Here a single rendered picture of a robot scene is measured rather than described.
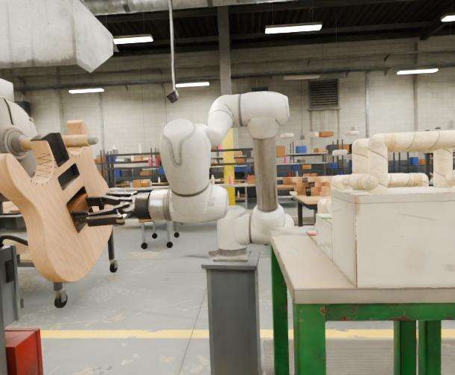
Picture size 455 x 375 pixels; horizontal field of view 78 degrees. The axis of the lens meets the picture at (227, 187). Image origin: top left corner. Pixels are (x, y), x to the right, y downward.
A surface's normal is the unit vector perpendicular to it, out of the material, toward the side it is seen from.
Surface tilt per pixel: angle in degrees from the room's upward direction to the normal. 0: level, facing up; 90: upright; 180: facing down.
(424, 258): 90
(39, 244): 93
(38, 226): 100
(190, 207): 124
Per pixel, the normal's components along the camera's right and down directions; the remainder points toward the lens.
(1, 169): -0.04, 0.35
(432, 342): -0.06, 0.05
